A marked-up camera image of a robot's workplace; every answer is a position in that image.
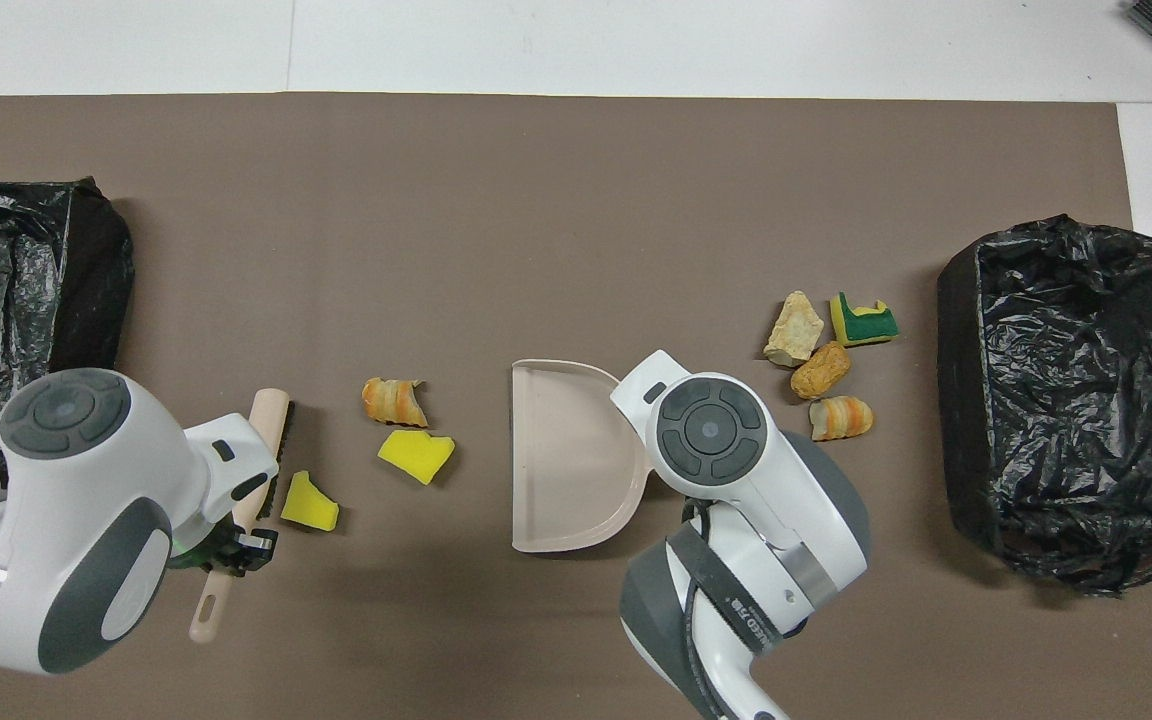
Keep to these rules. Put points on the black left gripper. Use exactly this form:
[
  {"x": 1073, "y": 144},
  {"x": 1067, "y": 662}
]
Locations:
[{"x": 216, "y": 552}]

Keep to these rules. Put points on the yellow sponge piece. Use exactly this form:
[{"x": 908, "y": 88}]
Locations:
[
  {"x": 416, "y": 455},
  {"x": 308, "y": 505}
]

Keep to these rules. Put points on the beige hand brush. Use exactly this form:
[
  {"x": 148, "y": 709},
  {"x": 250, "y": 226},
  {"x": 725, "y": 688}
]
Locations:
[{"x": 269, "y": 420}]

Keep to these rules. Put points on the orange striped bread piece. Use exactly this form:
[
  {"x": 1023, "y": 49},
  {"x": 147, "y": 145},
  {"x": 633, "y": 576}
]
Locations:
[
  {"x": 394, "y": 400},
  {"x": 841, "y": 418}
]

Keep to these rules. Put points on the beige plastic dustpan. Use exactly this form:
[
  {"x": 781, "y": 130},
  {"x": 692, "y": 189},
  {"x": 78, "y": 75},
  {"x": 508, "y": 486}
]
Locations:
[{"x": 566, "y": 450}]

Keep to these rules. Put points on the pale bread chunk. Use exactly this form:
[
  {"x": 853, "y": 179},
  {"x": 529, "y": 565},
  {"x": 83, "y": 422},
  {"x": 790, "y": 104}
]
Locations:
[{"x": 794, "y": 330}]

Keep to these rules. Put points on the golden brown bread roll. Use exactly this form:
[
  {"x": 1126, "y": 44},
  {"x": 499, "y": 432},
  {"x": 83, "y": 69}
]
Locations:
[{"x": 820, "y": 372}]

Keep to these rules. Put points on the green and yellow sponge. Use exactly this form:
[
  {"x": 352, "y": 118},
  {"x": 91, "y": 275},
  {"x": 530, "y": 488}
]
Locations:
[{"x": 866, "y": 325}]

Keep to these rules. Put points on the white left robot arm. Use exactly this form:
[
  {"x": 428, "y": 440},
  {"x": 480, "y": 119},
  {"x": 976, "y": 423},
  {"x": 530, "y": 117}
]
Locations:
[{"x": 66, "y": 520}]

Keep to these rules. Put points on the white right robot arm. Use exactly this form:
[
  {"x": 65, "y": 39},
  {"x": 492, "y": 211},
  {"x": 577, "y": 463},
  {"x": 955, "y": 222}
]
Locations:
[{"x": 736, "y": 480}]

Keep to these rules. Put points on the brown paper table mat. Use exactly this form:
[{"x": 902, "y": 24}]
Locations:
[{"x": 536, "y": 200}]

